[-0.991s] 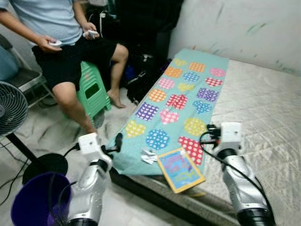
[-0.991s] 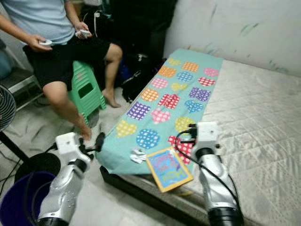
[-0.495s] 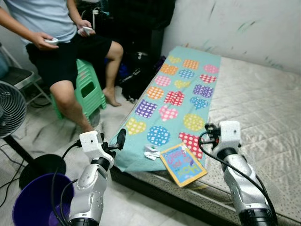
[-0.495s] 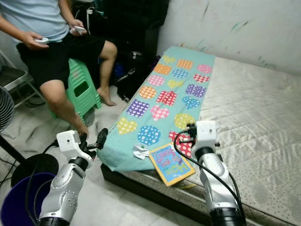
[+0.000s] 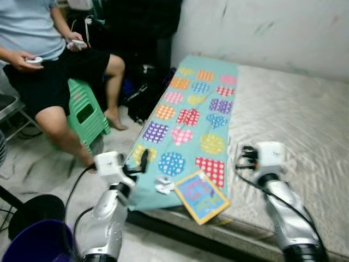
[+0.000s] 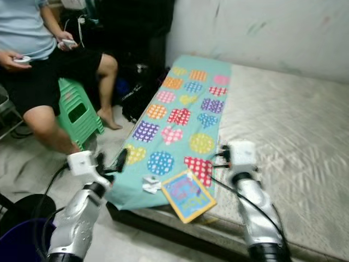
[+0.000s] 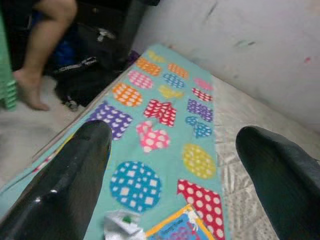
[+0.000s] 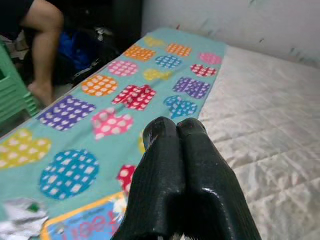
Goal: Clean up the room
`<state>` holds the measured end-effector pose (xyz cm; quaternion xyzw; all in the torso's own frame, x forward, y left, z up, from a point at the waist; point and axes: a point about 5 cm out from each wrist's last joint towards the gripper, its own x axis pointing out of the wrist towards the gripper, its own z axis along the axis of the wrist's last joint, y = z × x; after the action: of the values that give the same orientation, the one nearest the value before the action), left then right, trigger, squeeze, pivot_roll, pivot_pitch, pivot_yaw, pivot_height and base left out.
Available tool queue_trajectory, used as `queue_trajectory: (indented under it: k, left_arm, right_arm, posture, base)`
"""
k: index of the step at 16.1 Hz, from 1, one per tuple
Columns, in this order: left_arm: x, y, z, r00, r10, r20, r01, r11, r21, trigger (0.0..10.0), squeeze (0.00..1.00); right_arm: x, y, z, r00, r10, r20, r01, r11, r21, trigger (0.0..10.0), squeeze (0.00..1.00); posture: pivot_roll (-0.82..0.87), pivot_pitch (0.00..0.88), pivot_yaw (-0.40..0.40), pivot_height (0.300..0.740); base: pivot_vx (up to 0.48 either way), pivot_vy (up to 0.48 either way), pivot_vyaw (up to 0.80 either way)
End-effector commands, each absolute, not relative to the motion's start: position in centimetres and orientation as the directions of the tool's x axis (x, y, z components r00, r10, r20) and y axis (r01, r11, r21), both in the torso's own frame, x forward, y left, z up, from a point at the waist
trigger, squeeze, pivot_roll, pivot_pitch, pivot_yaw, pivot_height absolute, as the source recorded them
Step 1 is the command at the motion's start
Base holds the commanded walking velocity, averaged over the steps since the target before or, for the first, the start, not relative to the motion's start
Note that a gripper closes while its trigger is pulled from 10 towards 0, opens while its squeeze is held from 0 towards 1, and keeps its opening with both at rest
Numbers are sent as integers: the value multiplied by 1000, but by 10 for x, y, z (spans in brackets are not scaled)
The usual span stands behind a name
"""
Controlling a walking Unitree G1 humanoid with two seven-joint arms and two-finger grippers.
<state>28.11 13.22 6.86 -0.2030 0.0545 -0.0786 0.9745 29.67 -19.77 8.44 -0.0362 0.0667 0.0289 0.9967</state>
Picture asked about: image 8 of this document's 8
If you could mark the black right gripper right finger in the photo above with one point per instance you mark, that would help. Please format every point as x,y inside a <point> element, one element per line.
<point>212,195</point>

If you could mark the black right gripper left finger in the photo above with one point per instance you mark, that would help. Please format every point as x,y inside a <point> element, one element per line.
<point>160,175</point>

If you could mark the blue yellow-bordered children's book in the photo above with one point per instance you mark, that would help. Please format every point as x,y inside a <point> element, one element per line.
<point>87,225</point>

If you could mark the teal mat with coloured shapes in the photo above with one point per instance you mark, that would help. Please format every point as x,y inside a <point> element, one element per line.
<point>75,140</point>

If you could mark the white quilted mattress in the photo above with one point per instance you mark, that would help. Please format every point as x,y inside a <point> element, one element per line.
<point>275,125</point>

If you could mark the black and blue bag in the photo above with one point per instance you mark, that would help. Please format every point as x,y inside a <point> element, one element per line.
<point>75,55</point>

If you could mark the dark cabinet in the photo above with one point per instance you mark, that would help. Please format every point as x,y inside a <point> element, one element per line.
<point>117,20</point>

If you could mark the person's bare leg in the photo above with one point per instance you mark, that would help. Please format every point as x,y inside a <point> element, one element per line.
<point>45,50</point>

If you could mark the green plastic stool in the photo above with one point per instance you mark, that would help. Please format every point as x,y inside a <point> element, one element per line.
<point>12,87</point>

